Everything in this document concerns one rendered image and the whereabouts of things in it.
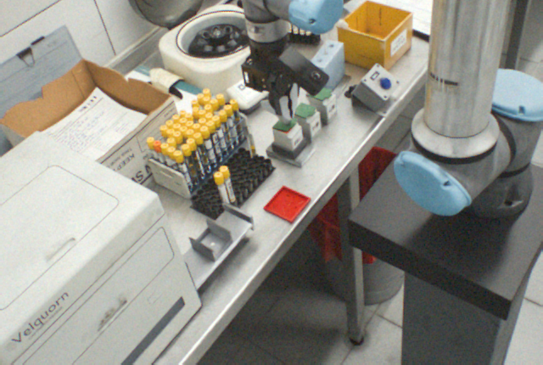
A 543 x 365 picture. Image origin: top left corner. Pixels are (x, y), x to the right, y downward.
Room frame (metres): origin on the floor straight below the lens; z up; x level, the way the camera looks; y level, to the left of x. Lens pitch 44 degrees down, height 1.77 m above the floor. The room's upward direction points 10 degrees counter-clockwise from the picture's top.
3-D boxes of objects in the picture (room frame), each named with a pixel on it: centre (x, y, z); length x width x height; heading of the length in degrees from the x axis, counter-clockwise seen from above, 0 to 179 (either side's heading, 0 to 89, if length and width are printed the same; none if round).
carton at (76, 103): (1.00, 0.37, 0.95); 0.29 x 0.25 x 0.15; 47
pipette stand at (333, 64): (1.11, -0.15, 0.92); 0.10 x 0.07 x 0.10; 143
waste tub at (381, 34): (1.21, -0.29, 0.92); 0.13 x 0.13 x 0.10; 44
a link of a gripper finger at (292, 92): (0.93, -0.03, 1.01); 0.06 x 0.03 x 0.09; 49
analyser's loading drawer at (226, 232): (0.66, 0.15, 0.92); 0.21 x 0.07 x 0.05; 137
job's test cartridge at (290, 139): (0.91, -0.03, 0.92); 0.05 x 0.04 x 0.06; 49
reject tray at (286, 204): (0.77, -0.01, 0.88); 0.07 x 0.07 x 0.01; 47
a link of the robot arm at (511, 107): (0.67, -0.36, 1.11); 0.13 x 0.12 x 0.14; 126
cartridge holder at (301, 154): (0.91, -0.03, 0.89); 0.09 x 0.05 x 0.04; 49
